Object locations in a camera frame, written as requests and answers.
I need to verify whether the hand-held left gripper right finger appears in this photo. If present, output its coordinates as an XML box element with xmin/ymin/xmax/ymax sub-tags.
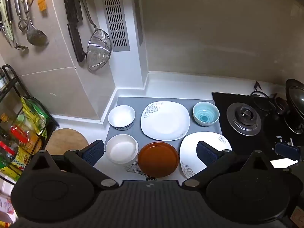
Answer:
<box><xmin>182</xmin><ymin>141</ymin><xmax>273</xmax><ymax>190</ymax></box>

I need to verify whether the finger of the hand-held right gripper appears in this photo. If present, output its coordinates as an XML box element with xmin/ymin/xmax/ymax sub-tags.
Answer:
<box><xmin>275</xmin><ymin>138</ymin><xmax>301</xmax><ymax>160</ymax></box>

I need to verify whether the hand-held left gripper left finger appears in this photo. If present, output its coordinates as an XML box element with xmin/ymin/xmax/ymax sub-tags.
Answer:
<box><xmin>31</xmin><ymin>140</ymin><xmax>119</xmax><ymax>191</ymax></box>

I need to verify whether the white square floral plate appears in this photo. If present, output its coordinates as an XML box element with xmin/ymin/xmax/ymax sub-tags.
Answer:
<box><xmin>179</xmin><ymin>131</ymin><xmax>233</xmax><ymax>179</ymax></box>
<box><xmin>140</xmin><ymin>101</ymin><xmax>190</xmax><ymax>141</ymax></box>

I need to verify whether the large plain white bowl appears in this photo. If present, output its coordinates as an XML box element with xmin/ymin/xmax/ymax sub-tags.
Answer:
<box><xmin>105</xmin><ymin>134</ymin><xmax>139</xmax><ymax>165</ymax></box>

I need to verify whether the light blue bowl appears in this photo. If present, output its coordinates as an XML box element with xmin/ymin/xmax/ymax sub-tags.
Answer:
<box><xmin>192</xmin><ymin>102</ymin><xmax>220</xmax><ymax>127</ymax></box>

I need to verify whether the white bowl with blue pattern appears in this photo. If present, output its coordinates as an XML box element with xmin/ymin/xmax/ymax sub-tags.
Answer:
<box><xmin>108</xmin><ymin>105</ymin><xmax>136</xmax><ymax>131</ymax></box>

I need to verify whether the brown round plate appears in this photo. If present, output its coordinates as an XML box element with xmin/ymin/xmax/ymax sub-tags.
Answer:
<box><xmin>138</xmin><ymin>142</ymin><xmax>179</xmax><ymax>178</ymax></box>

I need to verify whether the black gas stove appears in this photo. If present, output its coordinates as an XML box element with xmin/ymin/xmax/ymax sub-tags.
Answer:
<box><xmin>211</xmin><ymin>91</ymin><xmax>304</xmax><ymax>162</ymax></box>

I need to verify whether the round wooden cutting board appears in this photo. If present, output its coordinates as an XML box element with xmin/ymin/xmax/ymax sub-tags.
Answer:
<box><xmin>44</xmin><ymin>128</ymin><xmax>89</xmax><ymax>156</ymax></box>

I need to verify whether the black and white patterned cloth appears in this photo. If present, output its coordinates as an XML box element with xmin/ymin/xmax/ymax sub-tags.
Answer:
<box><xmin>125</xmin><ymin>159</ymin><xmax>157</xmax><ymax>181</ymax></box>

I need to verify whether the dark wok with lid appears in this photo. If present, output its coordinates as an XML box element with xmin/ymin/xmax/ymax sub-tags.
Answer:
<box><xmin>284</xmin><ymin>78</ymin><xmax>304</xmax><ymax>135</ymax></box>

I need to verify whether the grey table mat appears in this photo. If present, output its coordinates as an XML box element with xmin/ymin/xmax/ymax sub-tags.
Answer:
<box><xmin>104</xmin><ymin>96</ymin><xmax>222</xmax><ymax>148</ymax></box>

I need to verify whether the round metal stove burner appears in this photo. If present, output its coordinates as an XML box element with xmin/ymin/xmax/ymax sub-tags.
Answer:
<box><xmin>226</xmin><ymin>102</ymin><xmax>262</xmax><ymax>136</ymax></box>

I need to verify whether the black pot support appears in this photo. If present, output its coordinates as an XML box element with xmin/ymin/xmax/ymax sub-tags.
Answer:
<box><xmin>250</xmin><ymin>82</ymin><xmax>285</xmax><ymax>122</ymax></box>

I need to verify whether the yellow snack packet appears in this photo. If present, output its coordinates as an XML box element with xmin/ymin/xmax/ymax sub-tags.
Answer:
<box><xmin>20</xmin><ymin>96</ymin><xmax>48</xmax><ymax>136</ymax></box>

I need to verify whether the cooking oil bottle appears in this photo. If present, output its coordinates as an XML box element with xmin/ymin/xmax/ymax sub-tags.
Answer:
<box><xmin>0</xmin><ymin>113</ymin><xmax>34</xmax><ymax>153</ymax></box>

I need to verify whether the bottle with yellow label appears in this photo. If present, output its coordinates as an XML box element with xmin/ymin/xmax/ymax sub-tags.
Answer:
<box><xmin>0</xmin><ymin>142</ymin><xmax>31</xmax><ymax>181</ymax></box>

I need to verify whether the red and white packet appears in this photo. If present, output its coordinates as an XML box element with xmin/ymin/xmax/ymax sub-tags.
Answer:
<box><xmin>0</xmin><ymin>195</ymin><xmax>17</xmax><ymax>228</ymax></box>

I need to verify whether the metal mesh strainer ladle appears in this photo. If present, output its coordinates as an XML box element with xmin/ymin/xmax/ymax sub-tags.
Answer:
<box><xmin>76</xmin><ymin>0</ymin><xmax>112</xmax><ymax>72</ymax></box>

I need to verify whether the black metal rack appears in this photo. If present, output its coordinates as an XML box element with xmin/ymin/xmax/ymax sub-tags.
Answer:
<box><xmin>0</xmin><ymin>64</ymin><xmax>60</xmax><ymax>186</ymax></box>

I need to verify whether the black cleaver knife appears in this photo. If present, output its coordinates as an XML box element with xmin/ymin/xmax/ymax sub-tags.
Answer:
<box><xmin>62</xmin><ymin>0</ymin><xmax>86</xmax><ymax>63</ymax></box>

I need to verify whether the metal serving spoon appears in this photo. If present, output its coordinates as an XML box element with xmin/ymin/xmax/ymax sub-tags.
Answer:
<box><xmin>21</xmin><ymin>0</ymin><xmax>50</xmax><ymax>47</ymax></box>

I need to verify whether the grey vent grille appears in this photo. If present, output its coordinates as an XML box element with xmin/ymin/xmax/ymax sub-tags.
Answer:
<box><xmin>99</xmin><ymin>0</ymin><xmax>131</xmax><ymax>52</ymax></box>

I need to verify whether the green handled utensil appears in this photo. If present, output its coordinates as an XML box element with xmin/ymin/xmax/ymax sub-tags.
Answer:
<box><xmin>0</xmin><ymin>0</ymin><xmax>16</xmax><ymax>42</ymax></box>

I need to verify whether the black handled can opener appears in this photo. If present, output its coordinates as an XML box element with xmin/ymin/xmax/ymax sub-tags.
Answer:
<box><xmin>5</xmin><ymin>0</ymin><xmax>29</xmax><ymax>51</ymax></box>

